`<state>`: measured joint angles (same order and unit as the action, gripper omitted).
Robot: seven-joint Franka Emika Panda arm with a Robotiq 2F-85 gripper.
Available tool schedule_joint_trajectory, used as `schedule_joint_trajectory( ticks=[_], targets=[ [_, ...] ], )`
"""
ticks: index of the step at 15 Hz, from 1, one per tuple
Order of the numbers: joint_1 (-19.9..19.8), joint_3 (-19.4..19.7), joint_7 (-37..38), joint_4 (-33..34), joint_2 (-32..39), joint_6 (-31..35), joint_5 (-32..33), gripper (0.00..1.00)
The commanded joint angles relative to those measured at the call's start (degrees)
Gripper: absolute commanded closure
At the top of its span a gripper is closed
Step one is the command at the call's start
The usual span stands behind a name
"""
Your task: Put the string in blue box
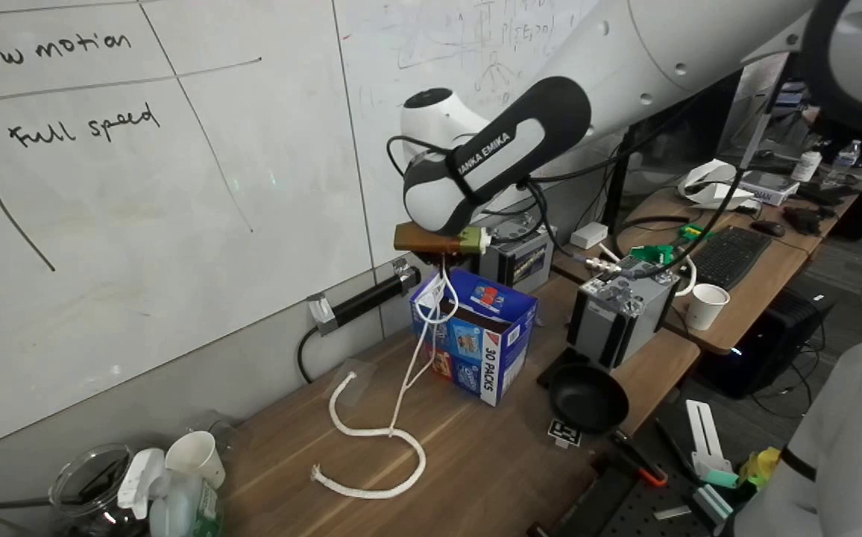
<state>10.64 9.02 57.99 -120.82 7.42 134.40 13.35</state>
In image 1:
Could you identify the black power strip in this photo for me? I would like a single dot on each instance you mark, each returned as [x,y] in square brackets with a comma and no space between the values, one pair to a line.
[366,298]

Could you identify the yellow green small object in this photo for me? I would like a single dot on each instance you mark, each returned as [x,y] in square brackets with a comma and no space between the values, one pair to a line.
[759,465]

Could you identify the small clear bottle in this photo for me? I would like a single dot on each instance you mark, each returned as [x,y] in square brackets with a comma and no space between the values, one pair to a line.
[849,164]

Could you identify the black round bowl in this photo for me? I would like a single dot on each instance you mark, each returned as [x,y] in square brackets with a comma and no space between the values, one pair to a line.
[589,401]

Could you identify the green spray bottle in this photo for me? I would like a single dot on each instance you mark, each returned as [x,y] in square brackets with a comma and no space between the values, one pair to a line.
[185,507]

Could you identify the black optical breadboard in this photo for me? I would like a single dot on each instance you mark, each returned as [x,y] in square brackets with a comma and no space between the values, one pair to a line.
[670,510]

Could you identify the teal small object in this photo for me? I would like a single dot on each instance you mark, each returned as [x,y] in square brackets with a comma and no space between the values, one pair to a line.
[718,501]

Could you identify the large plain grey battery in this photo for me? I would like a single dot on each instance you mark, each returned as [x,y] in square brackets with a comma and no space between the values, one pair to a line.
[612,324]

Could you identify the white headset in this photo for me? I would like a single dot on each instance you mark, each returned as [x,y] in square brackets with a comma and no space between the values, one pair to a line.
[709,180]

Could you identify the green small gadget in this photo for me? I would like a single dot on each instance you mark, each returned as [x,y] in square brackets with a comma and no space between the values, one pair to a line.
[655,255]

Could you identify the clear glass jar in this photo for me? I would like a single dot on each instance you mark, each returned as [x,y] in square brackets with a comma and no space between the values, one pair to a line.
[82,486]

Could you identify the large crumpled foil sheet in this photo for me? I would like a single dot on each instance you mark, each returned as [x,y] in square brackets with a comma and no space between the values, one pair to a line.
[639,285]

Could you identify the black keyboard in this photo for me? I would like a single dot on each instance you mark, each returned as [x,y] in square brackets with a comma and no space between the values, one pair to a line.
[731,256]

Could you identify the white wall whiteboard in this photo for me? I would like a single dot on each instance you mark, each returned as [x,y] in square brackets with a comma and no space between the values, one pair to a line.
[149,249]

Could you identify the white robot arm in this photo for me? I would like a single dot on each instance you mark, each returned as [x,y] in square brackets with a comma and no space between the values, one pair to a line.
[686,40]

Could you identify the white paper cup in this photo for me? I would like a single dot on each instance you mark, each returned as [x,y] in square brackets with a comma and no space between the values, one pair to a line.
[194,458]

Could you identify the plain black clamp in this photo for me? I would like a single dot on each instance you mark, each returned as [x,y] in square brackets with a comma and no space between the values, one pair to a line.
[597,501]

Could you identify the white mug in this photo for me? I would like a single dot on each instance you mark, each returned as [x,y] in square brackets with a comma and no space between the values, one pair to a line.
[704,304]

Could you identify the blue cardboard box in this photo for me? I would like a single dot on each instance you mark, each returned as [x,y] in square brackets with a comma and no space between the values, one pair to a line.
[494,347]

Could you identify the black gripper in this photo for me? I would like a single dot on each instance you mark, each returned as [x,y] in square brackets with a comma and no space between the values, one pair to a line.
[448,267]

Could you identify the white plastic bracket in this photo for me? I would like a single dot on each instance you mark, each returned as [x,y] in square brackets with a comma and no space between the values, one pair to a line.
[704,432]

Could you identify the white power adapter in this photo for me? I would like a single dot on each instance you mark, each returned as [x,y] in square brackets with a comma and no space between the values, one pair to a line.
[589,237]

